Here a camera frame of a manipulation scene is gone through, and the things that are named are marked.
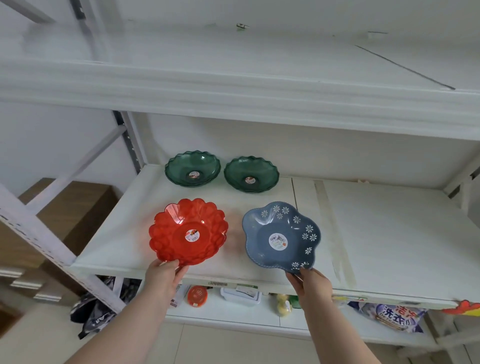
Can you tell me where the person's right forearm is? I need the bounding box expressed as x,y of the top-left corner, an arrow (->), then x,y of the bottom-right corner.
303,302 -> 381,364

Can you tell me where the black patterned bag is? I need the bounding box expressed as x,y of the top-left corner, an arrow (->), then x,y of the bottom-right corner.
70,276 -> 142,340

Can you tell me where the orange round plastic container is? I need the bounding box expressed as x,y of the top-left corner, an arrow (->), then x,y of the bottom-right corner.
186,285 -> 209,308

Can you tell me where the blue white detergent bag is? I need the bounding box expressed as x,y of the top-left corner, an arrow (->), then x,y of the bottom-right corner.
348,301 -> 429,334

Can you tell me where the person's right hand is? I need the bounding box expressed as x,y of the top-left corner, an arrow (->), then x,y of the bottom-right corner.
285,267 -> 334,312

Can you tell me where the yellow small bottle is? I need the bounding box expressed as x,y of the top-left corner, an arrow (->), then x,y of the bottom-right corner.
275,294 -> 293,318

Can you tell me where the red orange paper decoration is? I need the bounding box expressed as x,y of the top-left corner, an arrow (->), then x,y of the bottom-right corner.
442,299 -> 480,318

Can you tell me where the white small package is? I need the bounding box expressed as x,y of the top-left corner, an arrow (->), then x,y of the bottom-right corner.
169,284 -> 190,308

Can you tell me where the white metal shelf rack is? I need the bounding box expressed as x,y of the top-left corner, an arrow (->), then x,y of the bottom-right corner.
0,0 -> 480,364

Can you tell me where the brown cardboard box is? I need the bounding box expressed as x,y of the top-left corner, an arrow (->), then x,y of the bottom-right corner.
0,178 -> 125,301

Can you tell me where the white lidded plastic box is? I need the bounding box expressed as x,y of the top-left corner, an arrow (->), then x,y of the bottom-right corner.
220,286 -> 262,307

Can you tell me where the green scalloped plastic bowl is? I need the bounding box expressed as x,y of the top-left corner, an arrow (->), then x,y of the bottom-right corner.
164,150 -> 222,188
224,156 -> 280,194

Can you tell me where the person's left hand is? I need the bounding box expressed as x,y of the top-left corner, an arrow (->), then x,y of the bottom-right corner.
144,258 -> 190,301

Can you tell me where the red scalloped plastic bowl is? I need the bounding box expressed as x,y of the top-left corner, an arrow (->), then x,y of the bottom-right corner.
148,198 -> 229,267

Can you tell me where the blue flower-print bowl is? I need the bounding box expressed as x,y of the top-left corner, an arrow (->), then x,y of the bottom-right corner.
241,201 -> 322,274

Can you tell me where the person's left forearm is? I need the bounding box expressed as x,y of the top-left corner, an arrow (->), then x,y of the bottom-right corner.
64,292 -> 172,364

